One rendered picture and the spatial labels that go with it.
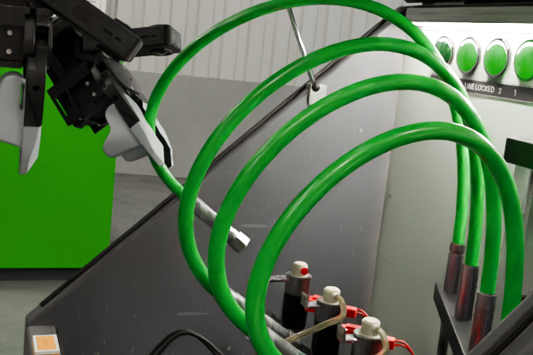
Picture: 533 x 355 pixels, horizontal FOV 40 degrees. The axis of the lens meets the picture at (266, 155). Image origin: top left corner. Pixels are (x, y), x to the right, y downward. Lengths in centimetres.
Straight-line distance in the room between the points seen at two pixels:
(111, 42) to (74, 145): 327
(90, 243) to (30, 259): 31
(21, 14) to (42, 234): 340
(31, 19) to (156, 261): 51
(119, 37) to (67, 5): 5
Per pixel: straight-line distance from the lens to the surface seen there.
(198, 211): 86
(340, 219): 117
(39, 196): 398
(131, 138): 85
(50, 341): 100
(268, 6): 84
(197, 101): 715
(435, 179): 108
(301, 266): 79
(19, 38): 67
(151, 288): 110
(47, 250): 406
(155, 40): 87
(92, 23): 68
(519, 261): 62
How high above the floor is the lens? 136
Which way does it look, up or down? 8 degrees down
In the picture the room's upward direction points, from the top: 6 degrees clockwise
